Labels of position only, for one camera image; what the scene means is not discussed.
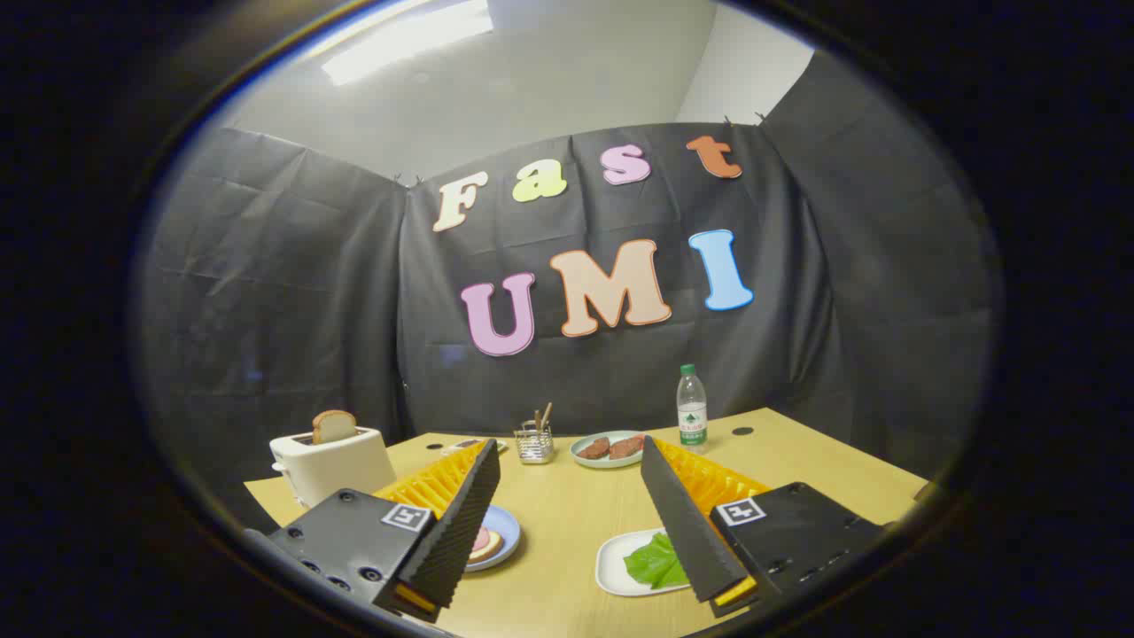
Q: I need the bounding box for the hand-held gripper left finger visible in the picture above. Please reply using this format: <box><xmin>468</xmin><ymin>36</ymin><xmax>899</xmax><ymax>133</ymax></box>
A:
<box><xmin>244</xmin><ymin>439</ymin><xmax>501</xmax><ymax>624</ymax></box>

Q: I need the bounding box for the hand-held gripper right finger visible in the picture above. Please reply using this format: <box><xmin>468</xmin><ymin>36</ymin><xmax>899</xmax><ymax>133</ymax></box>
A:
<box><xmin>640</xmin><ymin>434</ymin><xmax>887</xmax><ymax>619</ymax></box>

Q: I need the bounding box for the green lettuce leaf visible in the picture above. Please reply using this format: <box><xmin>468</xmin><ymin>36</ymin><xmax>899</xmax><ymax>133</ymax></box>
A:
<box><xmin>624</xmin><ymin>532</ymin><xmax>690</xmax><ymax>590</ymax></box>

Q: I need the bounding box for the toasted bread slice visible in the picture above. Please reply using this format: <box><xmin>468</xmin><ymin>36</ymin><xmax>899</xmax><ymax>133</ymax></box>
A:
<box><xmin>312</xmin><ymin>409</ymin><xmax>358</xmax><ymax>445</ymax></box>

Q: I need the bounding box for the blue round plate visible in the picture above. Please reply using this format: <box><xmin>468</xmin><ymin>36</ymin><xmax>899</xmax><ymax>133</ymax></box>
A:
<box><xmin>463</xmin><ymin>505</ymin><xmax>522</xmax><ymax>572</ymax></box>

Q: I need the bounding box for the white rectangular plate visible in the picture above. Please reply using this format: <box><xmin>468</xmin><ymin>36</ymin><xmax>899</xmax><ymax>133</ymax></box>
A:
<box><xmin>595</xmin><ymin>528</ymin><xmax>692</xmax><ymax>597</ymax></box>

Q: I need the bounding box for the clear plastic water bottle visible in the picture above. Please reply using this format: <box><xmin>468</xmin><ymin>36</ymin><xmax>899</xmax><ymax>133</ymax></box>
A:
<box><xmin>677</xmin><ymin>364</ymin><xmax>709</xmax><ymax>447</ymax></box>

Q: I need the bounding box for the pale green round plate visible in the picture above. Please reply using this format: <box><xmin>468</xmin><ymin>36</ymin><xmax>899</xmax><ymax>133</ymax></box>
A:
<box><xmin>570</xmin><ymin>431</ymin><xmax>648</xmax><ymax>469</ymax></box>

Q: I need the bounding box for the white toaster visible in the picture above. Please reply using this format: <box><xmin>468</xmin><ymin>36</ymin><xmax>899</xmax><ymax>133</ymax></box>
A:
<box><xmin>269</xmin><ymin>427</ymin><xmax>398</xmax><ymax>509</ymax></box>

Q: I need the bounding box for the black backdrop cloth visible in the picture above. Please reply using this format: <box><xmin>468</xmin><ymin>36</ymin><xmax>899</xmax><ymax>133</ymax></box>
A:
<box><xmin>133</xmin><ymin>49</ymin><xmax>1002</xmax><ymax>533</ymax></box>

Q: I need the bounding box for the wire mesh utensil holder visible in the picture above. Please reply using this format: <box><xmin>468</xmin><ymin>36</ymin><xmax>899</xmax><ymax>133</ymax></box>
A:
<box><xmin>514</xmin><ymin>424</ymin><xmax>555</xmax><ymax>465</ymax></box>

